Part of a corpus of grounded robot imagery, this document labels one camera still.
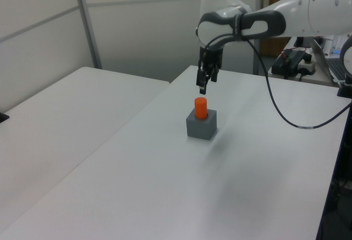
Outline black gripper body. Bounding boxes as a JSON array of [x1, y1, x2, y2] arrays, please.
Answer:
[[198, 47, 224, 70]]

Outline orange cylinder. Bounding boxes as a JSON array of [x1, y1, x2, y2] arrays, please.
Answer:
[[194, 97, 208, 120]]

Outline grey block with round hole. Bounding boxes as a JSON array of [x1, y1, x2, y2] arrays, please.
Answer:
[[185, 109, 218, 141]]

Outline brown wooden cabinet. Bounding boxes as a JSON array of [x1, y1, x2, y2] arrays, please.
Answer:
[[259, 0, 293, 58]]

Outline black power supply box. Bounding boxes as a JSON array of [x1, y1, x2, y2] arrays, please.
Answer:
[[271, 48, 312, 78]]

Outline grey open laptop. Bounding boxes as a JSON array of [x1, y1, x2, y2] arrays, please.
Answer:
[[309, 36, 348, 84]]

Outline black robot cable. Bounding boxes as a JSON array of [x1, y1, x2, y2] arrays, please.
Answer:
[[199, 13, 352, 130]]

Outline grey partition post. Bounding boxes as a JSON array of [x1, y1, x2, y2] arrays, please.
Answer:
[[71, 0, 103, 70]]

